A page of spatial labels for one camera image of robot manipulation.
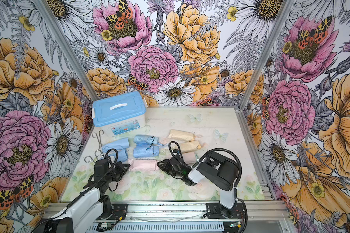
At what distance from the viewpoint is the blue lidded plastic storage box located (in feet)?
3.08

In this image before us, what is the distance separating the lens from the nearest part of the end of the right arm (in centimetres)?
70

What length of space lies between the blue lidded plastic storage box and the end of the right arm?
0.37m
